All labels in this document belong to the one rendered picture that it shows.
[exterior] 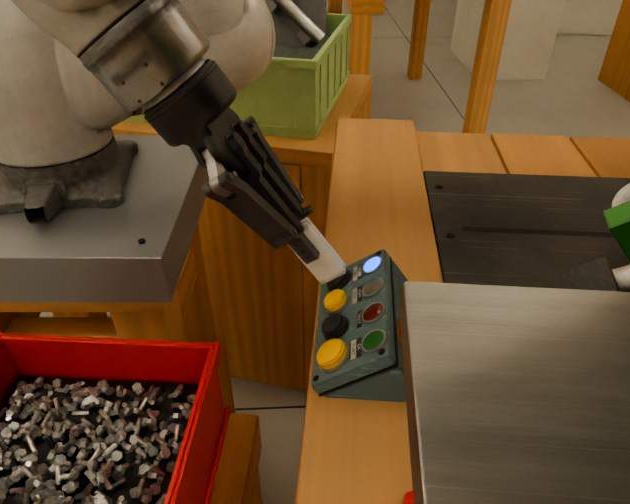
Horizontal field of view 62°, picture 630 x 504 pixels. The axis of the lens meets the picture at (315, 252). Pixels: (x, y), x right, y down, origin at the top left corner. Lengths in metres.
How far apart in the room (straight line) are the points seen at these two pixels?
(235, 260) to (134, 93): 0.96
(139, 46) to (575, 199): 0.61
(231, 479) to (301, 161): 0.75
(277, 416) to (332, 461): 1.15
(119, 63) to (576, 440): 0.37
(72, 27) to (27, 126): 0.29
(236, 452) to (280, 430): 0.99
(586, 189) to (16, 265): 0.75
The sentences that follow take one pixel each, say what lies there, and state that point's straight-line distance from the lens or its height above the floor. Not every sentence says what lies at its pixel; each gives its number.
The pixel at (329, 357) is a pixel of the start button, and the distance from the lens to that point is 0.46.
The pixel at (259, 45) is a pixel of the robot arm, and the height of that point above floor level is 1.08.
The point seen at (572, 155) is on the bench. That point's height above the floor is 0.88.
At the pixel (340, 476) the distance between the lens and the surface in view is 0.44.
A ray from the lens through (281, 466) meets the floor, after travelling 1.50.
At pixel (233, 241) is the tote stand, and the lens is 1.32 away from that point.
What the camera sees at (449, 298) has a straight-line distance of 0.23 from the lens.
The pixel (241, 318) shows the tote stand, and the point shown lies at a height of 0.26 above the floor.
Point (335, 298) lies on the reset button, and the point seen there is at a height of 0.94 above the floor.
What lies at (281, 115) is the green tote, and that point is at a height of 0.84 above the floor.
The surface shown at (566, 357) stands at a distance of 0.22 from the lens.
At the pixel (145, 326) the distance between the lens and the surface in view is 0.74.
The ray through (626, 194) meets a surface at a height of 1.09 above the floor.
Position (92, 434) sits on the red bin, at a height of 0.89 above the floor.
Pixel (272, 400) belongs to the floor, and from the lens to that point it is 1.62.
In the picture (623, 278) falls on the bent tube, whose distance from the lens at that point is 0.52.
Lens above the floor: 1.28
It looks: 36 degrees down
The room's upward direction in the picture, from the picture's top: straight up
